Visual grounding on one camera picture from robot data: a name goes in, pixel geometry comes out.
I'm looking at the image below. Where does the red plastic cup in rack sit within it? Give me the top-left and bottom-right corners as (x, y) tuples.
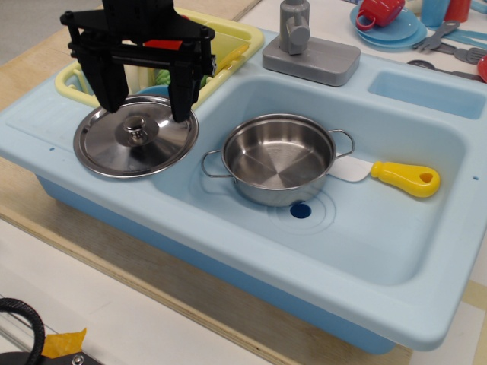
(143, 36), (183, 50)

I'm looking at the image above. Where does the yellow handled toy knife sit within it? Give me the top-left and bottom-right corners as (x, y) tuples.
(328, 156), (441, 198)

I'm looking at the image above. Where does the grey toy fork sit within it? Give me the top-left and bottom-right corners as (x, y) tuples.
(412, 21), (460, 52)

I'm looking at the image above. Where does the yellow dish drying rack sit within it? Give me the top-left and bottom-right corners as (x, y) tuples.
(54, 8), (264, 109)

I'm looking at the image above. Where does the dark grey toy ladle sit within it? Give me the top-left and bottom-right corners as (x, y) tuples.
(407, 59), (485, 83)

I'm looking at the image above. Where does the blue plastic plate stack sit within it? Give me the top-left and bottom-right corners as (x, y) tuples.
(349, 5), (428, 49)

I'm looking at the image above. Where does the green toy vegetable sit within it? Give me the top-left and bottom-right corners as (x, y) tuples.
(154, 69), (208, 87)

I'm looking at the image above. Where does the grey toy spatula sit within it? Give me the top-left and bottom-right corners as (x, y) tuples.
(435, 43), (486, 65)

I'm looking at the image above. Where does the stainless steel pot lid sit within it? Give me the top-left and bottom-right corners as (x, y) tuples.
(73, 94), (199, 179)

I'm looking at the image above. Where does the yellow tape piece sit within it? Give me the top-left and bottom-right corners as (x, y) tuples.
(41, 328), (87, 359)

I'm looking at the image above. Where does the yellow toy utensil in rack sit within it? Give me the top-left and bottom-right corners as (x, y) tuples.
(215, 44), (249, 75)

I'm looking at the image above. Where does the blue toy utensil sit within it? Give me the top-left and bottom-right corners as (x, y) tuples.
(445, 30), (486, 48)

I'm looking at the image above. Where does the blue plastic cup in rack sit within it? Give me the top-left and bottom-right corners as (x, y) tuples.
(137, 85), (169, 97)

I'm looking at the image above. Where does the grey toy faucet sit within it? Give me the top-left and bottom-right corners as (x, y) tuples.
(263, 1), (361, 87)

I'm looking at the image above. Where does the red plastic cup at back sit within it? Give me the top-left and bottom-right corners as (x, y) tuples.
(444, 0), (471, 23)

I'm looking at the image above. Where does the red mug on plates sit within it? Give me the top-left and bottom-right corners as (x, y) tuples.
(355, 0), (405, 31)

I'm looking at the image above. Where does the light blue toy sink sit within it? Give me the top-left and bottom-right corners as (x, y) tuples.
(1, 54), (486, 354)

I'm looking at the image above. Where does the black braided cable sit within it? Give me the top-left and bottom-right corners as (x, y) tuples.
(0, 297), (46, 365)

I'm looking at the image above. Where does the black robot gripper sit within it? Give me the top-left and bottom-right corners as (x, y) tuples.
(60, 1), (216, 122)

